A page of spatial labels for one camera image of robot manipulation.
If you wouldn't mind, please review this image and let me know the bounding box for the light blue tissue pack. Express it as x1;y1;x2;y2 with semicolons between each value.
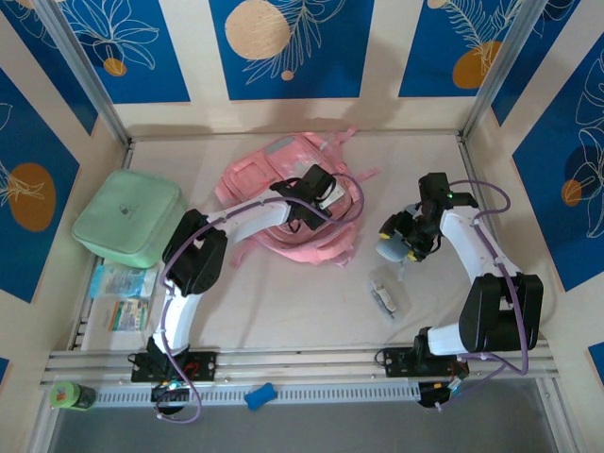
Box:
89;263;159;299

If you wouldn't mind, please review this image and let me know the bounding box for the green tape roll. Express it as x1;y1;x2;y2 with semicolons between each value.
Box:
49;380;98;412

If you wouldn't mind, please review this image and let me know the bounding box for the grey slotted cable duct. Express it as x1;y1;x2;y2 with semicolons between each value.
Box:
93;381;421;408

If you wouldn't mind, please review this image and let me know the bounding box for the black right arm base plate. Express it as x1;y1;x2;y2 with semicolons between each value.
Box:
382;346;468;378

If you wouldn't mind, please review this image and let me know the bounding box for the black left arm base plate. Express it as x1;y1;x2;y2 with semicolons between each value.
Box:
129;351;219;382

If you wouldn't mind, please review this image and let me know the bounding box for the pink student backpack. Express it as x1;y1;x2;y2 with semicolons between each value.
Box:
214;125;382;270

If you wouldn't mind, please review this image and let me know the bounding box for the mint green lunch bag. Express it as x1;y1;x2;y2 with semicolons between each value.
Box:
71;168;185;269

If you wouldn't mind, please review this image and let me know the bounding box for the small wired circuit board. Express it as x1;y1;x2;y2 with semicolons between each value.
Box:
417;379;466;410
150;379;193;407

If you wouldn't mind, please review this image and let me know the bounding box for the blue lid pencil case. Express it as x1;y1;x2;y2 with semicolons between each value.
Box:
375;203;419;263

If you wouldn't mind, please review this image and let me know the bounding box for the aluminium mounting rail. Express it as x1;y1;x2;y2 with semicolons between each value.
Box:
40;342;561;386

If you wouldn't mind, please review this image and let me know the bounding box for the aluminium frame post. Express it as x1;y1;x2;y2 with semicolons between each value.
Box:
35;0;131;145
461;0;551;141

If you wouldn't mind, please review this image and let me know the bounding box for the blue bone-shaped object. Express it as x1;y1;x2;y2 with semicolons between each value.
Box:
243;381;277;411

